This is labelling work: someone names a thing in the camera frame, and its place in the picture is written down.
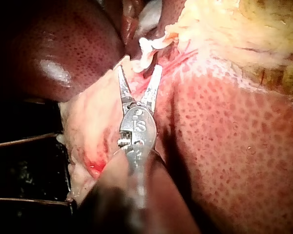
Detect right arm instrument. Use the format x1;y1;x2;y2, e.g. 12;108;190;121
118;105;158;171

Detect right arm instrument jaw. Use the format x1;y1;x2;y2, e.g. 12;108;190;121
117;65;135;115
139;64;163;109

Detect thin tube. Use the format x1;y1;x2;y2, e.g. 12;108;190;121
161;52;198;74

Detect white clip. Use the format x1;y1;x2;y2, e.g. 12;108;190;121
150;36;174;50
132;37;157;73

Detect dark red liver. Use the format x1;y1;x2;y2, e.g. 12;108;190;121
4;0;293;234

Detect gallbladder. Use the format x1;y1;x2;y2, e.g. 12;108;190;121
165;0;293;86

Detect thin steel wire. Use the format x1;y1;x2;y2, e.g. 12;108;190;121
0;132;63;149
0;196;76;208

